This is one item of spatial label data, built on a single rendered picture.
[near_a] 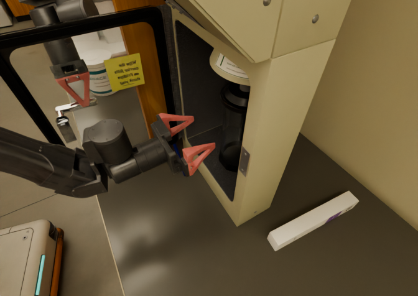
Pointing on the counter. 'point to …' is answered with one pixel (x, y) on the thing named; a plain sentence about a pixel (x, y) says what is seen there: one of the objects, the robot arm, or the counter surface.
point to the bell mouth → (227, 69)
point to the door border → (79, 35)
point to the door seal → (78, 32)
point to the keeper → (244, 161)
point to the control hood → (234, 12)
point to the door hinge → (173, 62)
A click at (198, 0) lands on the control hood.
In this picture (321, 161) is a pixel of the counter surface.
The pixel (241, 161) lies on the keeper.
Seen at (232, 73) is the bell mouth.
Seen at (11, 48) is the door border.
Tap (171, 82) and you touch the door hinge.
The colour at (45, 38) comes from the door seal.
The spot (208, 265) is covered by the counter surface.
